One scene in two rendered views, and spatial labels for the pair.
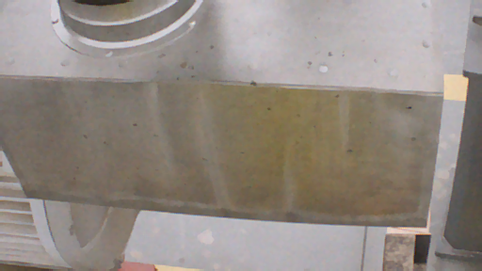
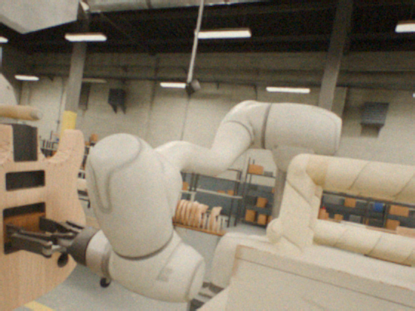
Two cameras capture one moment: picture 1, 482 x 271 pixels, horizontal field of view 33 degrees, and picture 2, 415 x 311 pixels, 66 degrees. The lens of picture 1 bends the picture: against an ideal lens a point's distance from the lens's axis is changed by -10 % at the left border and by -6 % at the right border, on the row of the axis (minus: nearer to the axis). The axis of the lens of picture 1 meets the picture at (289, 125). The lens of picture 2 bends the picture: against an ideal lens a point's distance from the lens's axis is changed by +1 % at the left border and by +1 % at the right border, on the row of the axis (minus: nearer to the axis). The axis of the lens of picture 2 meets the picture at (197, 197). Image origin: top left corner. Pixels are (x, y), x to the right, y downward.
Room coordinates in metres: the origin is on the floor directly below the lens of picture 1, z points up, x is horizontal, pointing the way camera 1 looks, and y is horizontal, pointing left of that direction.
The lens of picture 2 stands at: (-0.18, -0.63, 1.16)
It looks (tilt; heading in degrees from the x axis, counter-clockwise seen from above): 3 degrees down; 13
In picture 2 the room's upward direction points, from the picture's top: 10 degrees clockwise
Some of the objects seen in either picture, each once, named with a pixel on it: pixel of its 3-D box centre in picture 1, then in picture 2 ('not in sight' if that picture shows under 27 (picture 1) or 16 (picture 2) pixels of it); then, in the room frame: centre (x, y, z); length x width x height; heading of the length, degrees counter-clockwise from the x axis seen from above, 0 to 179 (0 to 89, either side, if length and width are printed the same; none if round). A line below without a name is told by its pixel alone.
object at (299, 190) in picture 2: not in sight; (295, 210); (0.19, -0.65, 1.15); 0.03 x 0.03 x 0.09
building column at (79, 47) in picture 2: not in sight; (72, 99); (8.73, 6.04, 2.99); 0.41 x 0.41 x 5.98; 79
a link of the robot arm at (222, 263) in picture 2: not in sight; (235, 258); (1.15, -0.52, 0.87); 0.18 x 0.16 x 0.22; 83
